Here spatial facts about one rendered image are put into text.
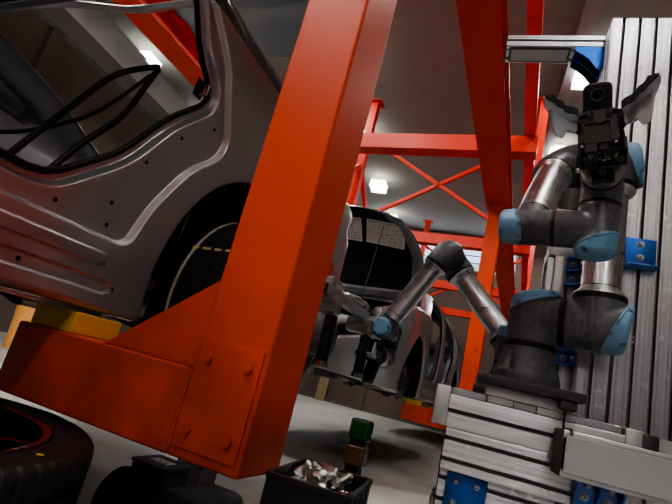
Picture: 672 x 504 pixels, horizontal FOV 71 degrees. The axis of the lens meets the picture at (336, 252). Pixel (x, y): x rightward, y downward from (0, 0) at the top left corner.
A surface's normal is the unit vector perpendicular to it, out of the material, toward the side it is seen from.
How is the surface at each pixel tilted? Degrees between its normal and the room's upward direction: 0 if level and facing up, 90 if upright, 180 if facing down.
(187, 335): 90
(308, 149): 90
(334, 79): 90
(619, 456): 90
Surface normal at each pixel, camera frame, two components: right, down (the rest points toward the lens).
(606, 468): -0.25, -0.32
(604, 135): -0.47, -0.34
